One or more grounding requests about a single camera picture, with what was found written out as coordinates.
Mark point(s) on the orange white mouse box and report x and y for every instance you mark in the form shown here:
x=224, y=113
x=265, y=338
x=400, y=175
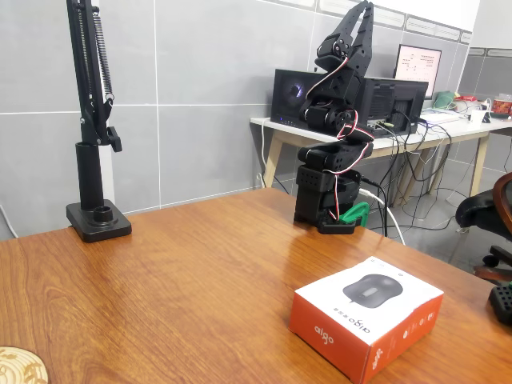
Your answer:
x=360, y=320

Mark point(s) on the black leader arm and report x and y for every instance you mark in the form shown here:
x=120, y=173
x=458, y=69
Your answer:
x=502, y=304

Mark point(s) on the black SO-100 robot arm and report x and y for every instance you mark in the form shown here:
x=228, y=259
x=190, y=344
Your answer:
x=320, y=192

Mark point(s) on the small white box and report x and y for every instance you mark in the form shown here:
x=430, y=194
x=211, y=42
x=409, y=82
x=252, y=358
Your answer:
x=477, y=117

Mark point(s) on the black computer tower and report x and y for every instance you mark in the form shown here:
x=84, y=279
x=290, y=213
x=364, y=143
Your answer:
x=290, y=96

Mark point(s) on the computer monitor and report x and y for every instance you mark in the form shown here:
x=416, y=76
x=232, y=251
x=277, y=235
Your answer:
x=418, y=64

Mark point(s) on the white desk wooden legs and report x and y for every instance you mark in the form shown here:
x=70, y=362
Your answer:
x=288, y=134

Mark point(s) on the green bag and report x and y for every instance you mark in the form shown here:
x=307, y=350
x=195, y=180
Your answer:
x=445, y=101

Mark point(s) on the stack of papers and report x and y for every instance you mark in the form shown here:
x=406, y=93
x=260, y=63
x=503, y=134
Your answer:
x=440, y=117

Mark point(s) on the green plastic table clamp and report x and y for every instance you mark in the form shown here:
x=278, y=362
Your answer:
x=356, y=214

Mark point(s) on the red printed tin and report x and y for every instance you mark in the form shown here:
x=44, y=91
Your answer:
x=503, y=108

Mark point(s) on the black office chair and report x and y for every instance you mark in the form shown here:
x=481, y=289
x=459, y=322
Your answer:
x=480, y=208

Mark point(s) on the black stand clamp base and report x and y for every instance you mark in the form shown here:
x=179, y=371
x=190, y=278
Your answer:
x=116, y=228

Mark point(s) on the round wooden coaster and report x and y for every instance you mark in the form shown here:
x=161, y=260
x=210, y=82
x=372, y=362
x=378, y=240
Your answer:
x=20, y=366

